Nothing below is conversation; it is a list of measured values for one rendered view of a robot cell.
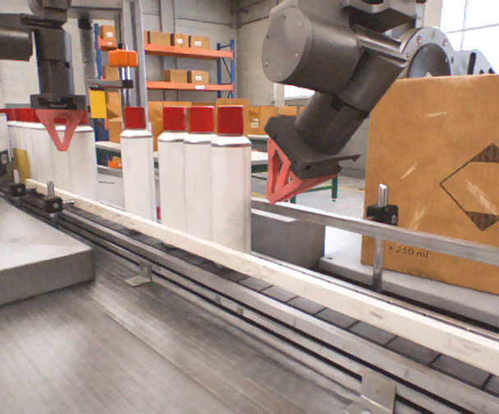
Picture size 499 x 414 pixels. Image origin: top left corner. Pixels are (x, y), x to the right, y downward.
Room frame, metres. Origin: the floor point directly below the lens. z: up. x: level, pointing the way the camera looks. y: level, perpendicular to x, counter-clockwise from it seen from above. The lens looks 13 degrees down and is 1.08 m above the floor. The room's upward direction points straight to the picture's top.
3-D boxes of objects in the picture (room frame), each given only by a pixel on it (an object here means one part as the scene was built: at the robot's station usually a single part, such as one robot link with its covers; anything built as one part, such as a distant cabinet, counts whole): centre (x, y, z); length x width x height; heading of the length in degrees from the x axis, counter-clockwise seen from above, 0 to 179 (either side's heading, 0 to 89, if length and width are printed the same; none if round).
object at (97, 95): (0.84, 0.30, 1.09); 0.03 x 0.01 x 0.06; 134
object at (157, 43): (8.54, 1.66, 1.26); 2.78 x 0.61 x 2.51; 125
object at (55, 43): (0.77, 0.35, 1.19); 0.07 x 0.06 x 0.07; 125
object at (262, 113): (5.66, -0.09, 0.97); 0.42 x 0.39 x 0.37; 123
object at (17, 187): (0.95, 0.52, 0.89); 0.06 x 0.03 x 0.12; 134
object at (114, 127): (4.16, 1.23, 0.97); 0.45 x 0.40 x 0.37; 127
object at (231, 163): (0.53, 0.03, 0.98); 0.05 x 0.05 x 0.20
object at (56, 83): (0.77, 0.35, 1.12); 0.10 x 0.07 x 0.07; 43
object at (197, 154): (0.58, 0.07, 0.98); 0.05 x 0.05 x 0.20
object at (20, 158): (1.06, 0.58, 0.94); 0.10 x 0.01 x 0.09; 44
